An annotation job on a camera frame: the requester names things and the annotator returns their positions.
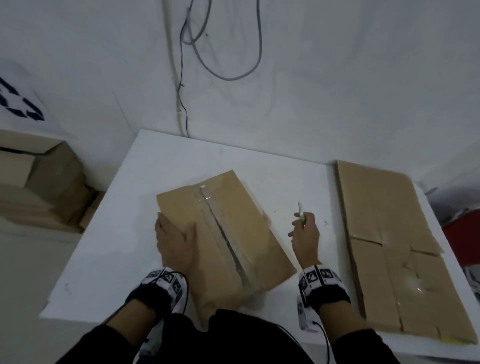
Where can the person's left hand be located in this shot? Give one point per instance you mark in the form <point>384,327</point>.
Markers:
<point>176,247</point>

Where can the person's right hand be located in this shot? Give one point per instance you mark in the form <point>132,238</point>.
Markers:
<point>307,243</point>

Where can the stack of boxes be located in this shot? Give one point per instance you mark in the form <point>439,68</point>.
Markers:
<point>37,217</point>

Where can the person's right forearm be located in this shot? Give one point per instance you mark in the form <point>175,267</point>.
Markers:
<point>345,322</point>

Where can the person's left forearm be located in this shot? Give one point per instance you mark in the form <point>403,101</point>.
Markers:
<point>127,322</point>

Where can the person's black trouser legs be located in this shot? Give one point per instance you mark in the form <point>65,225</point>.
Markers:
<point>243,337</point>

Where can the clear tape scrap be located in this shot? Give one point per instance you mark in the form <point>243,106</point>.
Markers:
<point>266,219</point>

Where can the black marker wrist band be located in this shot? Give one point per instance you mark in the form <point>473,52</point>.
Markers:
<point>150,296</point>
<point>330,296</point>

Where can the white table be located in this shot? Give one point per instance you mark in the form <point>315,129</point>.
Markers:
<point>112,262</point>

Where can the red chair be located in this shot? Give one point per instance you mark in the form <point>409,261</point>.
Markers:
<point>465,240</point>

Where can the white recycling symbol sign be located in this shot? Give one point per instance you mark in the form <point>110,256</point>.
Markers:
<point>37,93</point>

